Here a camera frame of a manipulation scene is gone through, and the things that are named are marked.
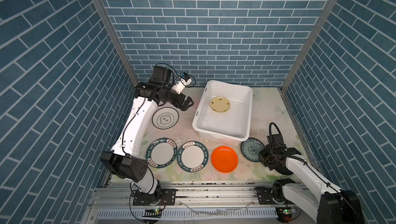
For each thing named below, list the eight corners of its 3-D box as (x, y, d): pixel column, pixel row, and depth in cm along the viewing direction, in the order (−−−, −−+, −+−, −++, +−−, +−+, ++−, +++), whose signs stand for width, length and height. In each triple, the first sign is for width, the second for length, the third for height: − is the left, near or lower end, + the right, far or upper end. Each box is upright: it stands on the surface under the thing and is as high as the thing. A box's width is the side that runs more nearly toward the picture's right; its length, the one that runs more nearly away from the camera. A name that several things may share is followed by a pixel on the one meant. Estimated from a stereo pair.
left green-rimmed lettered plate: (143, 167, 84) (142, 166, 83) (150, 139, 96) (149, 137, 94) (175, 168, 85) (174, 166, 83) (178, 139, 96) (178, 137, 94)
